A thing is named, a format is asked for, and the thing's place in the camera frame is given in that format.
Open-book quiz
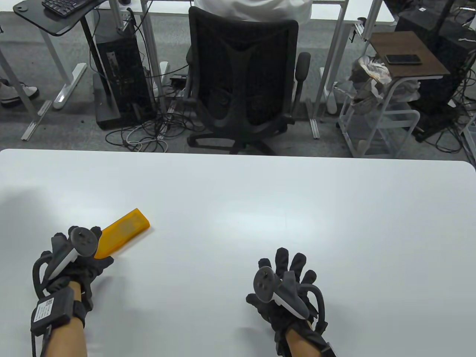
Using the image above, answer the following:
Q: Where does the person's right hand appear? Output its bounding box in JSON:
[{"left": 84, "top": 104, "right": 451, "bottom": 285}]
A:
[{"left": 246, "top": 247, "right": 328, "bottom": 335}]

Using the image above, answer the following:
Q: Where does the black keyboard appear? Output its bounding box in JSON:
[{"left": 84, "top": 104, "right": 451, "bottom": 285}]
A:
[{"left": 42, "top": 0, "right": 93, "bottom": 18}]

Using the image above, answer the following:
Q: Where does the black smartphone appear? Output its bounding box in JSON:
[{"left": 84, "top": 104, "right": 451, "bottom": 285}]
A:
[{"left": 385, "top": 54, "right": 422, "bottom": 65}]

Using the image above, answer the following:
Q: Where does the white desk leg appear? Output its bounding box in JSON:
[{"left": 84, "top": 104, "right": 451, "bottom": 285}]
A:
[
  {"left": 0, "top": 48, "right": 53, "bottom": 142},
  {"left": 37, "top": 32, "right": 88, "bottom": 110}
]

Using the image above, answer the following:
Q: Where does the white plastic bag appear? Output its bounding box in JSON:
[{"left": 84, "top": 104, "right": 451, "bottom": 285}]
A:
[{"left": 392, "top": 78, "right": 421, "bottom": 103}]

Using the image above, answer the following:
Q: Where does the person's left forearm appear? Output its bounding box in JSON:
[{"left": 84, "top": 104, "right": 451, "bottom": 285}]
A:
[{"left": 37, "top": 281, "right": 88, "bottom": 357}]

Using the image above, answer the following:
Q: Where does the white metal cart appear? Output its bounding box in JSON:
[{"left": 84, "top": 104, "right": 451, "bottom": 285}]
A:
[{"left": 337, "top": 76, "right": 422, "bottom": 158}]

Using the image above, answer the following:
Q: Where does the black mesh office chair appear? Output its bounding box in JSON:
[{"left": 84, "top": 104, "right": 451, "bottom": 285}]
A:
[{"left": 185, "top": 6, "right": 312, "bottom": 155}]

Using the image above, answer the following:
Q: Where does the black equipment box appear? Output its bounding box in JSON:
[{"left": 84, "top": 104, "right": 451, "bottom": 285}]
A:
[{"left": 394, "top": 0, "right": 476, "bottom": 139}]

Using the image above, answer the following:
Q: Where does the grey white hand controller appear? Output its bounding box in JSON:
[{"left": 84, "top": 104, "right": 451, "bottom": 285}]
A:
[
  {"left": 45, "top": 228, "right": 99, "bottom": 279},
  {"left": 254, "top": 267, "right": 309, "bottom": 319}
]

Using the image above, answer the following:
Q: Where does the person's right forearm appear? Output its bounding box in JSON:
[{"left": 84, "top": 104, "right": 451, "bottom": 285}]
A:
[{"left": 275, "top": 322, "right": 337, "bottom": 357}]

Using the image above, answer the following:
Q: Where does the black computer tower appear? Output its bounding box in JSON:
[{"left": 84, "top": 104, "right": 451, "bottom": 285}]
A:
[{"left": 95, "top": 28, "right": 157, "bottom": 123}]

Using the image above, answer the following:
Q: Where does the black wrist sensor box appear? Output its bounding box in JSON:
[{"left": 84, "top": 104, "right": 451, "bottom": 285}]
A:
[
  {"left": 312, "top": 331, "right": 338, "bottom": 357},
  {"left": 30, "top": 288, "right": 87, "bottom": 337}
]

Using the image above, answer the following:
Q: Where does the person's left hand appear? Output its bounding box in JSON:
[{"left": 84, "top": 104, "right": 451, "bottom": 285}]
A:
[{"left": 33, "top": 225, "right": 115, "bottom": 313}]

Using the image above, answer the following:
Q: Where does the orange pen case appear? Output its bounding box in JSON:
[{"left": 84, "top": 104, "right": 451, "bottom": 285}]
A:
[{"left": 94, "top": 208, "right": 150, "bottom": 260}]

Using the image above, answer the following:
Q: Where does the black standing desk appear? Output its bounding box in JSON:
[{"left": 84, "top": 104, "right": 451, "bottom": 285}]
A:
[{"left": 13, "top": 0, "right": 123, "bottom": 130}]

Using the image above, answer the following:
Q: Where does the brown side table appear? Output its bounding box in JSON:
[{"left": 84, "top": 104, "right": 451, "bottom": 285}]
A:
[{"left": 371, "top": 31, "right": 451, "bottom": 79}]

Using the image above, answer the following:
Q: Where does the white desk with metal legs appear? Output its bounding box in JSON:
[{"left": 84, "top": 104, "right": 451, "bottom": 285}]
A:
[{"left": 108, "top": 0, "right": 396, "bottom": 140}]

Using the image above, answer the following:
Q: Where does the tangle of black cables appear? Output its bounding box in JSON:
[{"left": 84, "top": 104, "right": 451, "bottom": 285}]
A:
[
  {"left": 433, "top": 63, "right": 476, "bottom": 154},
  {"left": 105, "top": 110, "right": 209, "bottom": 153}
]

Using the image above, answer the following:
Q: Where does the crumpled grey plastic bag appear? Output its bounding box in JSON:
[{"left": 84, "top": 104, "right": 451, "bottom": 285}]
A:
[{"left": 349, "top": 56, "right": 394, "bottom": 102}]

